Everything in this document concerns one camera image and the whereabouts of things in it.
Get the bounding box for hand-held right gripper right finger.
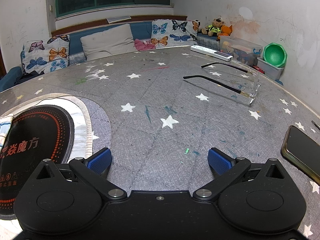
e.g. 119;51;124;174
192;147;286;202

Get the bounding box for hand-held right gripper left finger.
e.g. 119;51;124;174
36;147;128;202

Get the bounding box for light blue striped cloth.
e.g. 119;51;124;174
0;114;14;153

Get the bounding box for dark navy folded clothes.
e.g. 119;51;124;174
14;70;45;85

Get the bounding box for black round induction cooker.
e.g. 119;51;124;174
0;105;75;217

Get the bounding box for clear eyeglasses with black arms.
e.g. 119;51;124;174
183;60;261;106

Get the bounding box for grey star-print tablecloth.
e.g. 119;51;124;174
0;44;320;240

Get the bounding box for black smartphone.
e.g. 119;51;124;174
280;125;320;185

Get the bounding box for white plastic bin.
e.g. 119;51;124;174
257;57;285;81

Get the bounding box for white remote control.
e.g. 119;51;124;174
190;44;233;62

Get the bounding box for clear plastic toy box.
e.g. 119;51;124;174
219;35;263;65

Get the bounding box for plain grey pillow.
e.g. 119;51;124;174
80;24;135;61

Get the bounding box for green plastic bowl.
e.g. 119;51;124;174
263;42;288;68

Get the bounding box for butterfly print pillow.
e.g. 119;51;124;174
21;34;70;74
151;19;198;48

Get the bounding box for pink cloth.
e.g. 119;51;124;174
134;39;156;52

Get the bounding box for orange plush toy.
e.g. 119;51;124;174
220;24;233;37

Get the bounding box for blue sofa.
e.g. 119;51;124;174
0;17;222;93

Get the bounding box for white paper on windowsill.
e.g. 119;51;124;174
107;15;131;24

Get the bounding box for white rope-edged round mat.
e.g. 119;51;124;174
0;93;94;157

